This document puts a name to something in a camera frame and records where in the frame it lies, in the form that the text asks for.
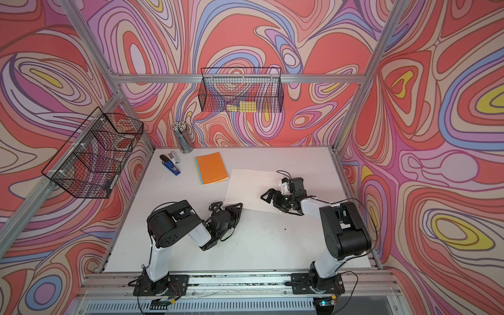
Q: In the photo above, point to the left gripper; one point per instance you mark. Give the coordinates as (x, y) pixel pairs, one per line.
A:
(238, 211)

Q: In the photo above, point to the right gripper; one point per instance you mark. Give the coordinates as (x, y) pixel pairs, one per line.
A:
(272, 192)

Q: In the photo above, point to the orange cover notebook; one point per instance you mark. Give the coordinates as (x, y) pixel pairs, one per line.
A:
(211, 169)

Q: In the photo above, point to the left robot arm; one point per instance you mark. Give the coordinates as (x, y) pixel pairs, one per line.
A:
(170, 223)

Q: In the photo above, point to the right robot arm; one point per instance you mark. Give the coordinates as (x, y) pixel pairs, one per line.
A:
(345, 235)

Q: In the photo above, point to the mesh pencil cup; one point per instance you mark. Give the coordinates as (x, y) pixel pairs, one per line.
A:
(181, 132)

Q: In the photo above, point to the small white eraser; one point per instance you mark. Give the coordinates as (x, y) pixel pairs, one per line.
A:
(173, 157)

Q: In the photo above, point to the blue stapler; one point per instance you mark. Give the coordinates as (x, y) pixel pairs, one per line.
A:
(166, 162)

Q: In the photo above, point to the yellow sticky notes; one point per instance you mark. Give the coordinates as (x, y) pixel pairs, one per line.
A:
(243, 107)

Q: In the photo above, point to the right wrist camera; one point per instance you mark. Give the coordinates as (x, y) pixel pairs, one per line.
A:
(285, 186)

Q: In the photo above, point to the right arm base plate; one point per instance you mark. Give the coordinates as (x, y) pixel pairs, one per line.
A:
(308, 283)

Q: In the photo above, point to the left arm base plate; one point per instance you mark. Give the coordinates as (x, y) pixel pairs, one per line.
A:
(170, 285)

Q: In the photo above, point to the back wire basket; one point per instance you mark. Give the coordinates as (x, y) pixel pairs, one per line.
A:
(221, 86)

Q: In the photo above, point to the wire basket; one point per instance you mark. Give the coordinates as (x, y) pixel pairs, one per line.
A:
(221, 86)
(89, 164)

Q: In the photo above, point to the left wire basket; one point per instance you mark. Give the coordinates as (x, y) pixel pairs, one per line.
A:
(89, 164)

